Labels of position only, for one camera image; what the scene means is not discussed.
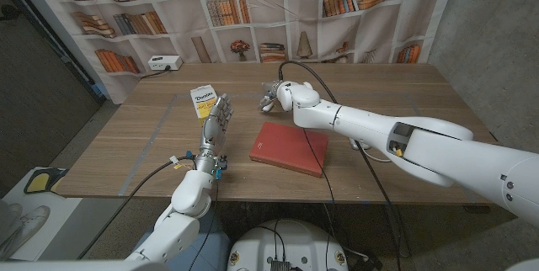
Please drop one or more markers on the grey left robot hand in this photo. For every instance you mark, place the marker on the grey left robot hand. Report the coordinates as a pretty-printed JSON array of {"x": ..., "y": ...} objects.
[{"x": 215, "y": 123}]

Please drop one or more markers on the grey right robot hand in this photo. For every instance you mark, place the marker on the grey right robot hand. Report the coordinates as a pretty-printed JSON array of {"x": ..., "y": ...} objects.
[{"x": 269, "y": 93}]

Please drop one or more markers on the white AirPods case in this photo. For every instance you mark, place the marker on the white AirPods case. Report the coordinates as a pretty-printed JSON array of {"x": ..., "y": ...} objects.
[{"x": 266, "y": 107}]

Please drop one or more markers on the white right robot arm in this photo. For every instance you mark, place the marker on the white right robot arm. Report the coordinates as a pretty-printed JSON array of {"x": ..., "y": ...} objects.
[{"x": 421, "y": 145}]

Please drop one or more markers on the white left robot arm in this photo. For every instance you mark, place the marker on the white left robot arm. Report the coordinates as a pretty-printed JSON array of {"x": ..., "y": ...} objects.
[{"x": 189, "y": 203}]

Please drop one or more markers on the red notebook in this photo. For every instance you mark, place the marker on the red notebook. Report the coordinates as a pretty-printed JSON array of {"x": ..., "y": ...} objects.
[{"x": 290, "y": 147}]

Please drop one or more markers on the yellow brown sugar box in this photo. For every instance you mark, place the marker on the yellow brown sugar box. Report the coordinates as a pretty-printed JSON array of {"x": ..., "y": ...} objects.
[{"x": 203, "y": 102}]

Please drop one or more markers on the printed bookshelf backdrop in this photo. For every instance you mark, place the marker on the printed bookshelf backdrop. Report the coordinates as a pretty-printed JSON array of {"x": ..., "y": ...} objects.
[{"x": 269, "y": 27}]

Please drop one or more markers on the grey tape outline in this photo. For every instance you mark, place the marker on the grey tape outline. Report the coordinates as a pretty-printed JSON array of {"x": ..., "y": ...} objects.
[{"x": 147, "y": 149}]

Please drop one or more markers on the white power strip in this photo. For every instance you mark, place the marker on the white power strip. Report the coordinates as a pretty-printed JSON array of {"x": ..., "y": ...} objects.
[{"x": 164, "y": 62}]

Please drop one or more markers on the white oblong charger block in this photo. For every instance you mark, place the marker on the white oblong charger block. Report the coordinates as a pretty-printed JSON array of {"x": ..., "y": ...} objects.
[{"x": 358, "y": 145}]

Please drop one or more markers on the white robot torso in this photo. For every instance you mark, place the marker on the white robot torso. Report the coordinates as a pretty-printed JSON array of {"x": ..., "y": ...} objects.
[{"x": 286, "y": 246}]

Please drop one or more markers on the yellow and black pad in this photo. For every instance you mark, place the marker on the yellow and black pad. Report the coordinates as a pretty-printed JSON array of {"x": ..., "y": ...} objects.
[{"x": 42, "y": 180}]

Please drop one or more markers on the white floor sheet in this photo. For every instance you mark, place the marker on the white floor sheet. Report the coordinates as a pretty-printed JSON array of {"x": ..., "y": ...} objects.
[{"x": 54, "y": 220}]

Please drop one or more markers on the white sneaker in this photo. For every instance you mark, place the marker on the white sneaker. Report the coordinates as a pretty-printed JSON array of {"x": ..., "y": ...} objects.
[
  {"x": 25, "y": 226},
  {"x": 10, "y": 214}
]

